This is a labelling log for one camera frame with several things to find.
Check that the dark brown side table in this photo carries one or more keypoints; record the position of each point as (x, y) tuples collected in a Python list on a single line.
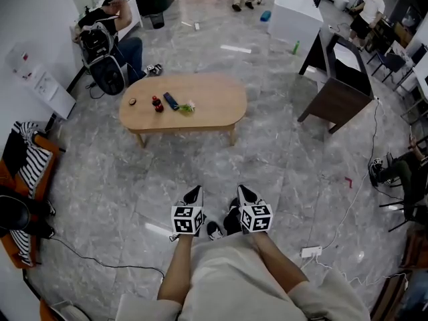
[(337, 105)]

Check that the person's left forearm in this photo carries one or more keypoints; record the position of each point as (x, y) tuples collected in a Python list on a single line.
[(175, 269)]

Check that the person's black shoe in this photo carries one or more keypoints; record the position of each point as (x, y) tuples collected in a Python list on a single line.
[(214, 231), (234, 203)]

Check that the white power strip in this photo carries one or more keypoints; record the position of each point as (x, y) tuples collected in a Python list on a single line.
[(311, 251)]

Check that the white water dispenser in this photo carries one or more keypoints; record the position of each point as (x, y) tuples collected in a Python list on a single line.
[(50, 92)]

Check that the striped pillow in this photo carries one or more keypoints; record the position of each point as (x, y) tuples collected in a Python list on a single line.
[(26, 129)]

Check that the person's right forearm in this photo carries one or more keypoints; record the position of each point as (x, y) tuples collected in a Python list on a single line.
[(277, 263)]

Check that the person's beige shirt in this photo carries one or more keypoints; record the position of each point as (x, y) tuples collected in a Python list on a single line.
[(234, 279)]

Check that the wooden coffee table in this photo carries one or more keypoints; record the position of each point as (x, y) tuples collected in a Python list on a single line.
[(217, 102)]

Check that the black white shell backpack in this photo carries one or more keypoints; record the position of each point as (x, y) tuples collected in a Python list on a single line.
[(103, 62)]

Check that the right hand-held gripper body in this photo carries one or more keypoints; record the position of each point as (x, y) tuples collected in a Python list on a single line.
[(255, 217)]

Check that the person's black trousers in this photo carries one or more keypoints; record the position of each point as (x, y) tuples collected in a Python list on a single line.
[(232, 224)]

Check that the white round cushion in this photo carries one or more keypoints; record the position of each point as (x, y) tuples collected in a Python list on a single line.
[(72, 314)]

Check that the dark blue box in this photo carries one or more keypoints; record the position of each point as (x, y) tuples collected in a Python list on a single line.
[(170, 101)]

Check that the orange sofa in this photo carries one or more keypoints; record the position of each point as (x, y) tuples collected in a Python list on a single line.
[(47, 144)]

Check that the black round shell backpack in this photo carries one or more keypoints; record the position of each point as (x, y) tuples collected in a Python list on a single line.
[(13, 212)]

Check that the cola bottle red cap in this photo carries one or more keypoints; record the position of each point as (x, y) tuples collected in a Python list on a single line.
[(158, 105)]

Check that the blue plastic container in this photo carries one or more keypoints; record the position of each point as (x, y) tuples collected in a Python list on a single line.
[(265, 16)]

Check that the dark blue chair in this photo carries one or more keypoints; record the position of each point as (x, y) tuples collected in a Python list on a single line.
[(391, 62)]

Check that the black trash bin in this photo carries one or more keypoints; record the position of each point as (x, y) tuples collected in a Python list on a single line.
[(156, 21)]

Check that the white block counter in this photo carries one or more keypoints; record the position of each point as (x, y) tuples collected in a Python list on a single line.
[(294, 15)]

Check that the green bottle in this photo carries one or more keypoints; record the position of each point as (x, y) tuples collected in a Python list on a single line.
[(296, 48)]

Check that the striped seat cushion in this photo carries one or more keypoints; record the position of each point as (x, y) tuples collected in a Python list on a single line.
[(21, 246), (35, 169)]

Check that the person's left black shoe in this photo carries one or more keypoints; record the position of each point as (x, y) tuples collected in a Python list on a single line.
[(214, 231)]

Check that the person's right black shoe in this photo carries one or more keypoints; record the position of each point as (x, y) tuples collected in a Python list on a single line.
[(234, 203)]

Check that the orange cushion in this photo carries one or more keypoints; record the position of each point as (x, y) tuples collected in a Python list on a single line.
[(44, 311)]

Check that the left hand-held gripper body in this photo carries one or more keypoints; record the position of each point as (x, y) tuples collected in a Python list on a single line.
[(185, 221)]

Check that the pink flower green stem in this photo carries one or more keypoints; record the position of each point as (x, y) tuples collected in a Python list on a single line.
[(187, 107)]

